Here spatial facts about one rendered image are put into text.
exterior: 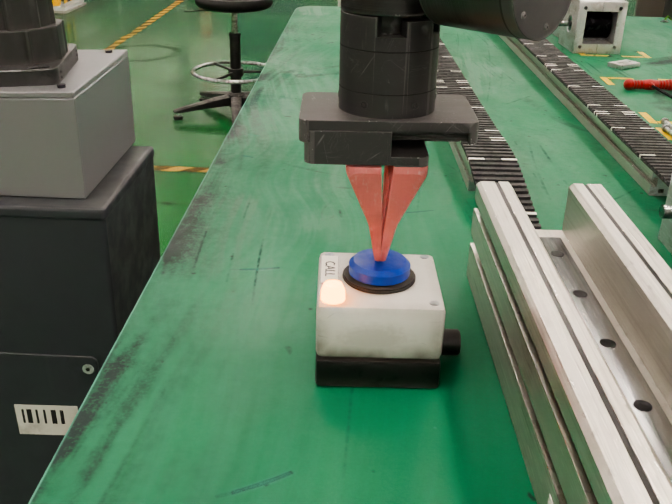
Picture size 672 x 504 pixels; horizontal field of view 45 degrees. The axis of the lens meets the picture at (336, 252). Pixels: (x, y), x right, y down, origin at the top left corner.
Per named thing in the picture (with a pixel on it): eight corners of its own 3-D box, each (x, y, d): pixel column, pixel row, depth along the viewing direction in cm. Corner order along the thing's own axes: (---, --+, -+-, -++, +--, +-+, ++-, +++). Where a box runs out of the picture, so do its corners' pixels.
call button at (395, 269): (347, 271, 55) (348, 244, 54) (406, 272, 55) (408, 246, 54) (348, 299, 51) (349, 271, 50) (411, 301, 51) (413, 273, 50)
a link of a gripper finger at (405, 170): (421, 282, 49) (431, 133, 45) (303, 280, 49) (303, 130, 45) (412, 236, 55) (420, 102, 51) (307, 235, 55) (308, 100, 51)
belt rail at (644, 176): (492, 29, 171) (494, 15, 170) (511, 30, 171) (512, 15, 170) (648, 195, 84) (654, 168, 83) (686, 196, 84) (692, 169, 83)
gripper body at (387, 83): (477, 154, 46) (490, 21, 43) (298, 151, 46) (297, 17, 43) (462, 123, 52) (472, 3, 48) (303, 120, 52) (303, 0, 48)
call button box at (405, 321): (318, 323, 59) (319, 246, 56) (450, 327, 59) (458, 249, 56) (314, 387, 52) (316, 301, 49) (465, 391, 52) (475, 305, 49)
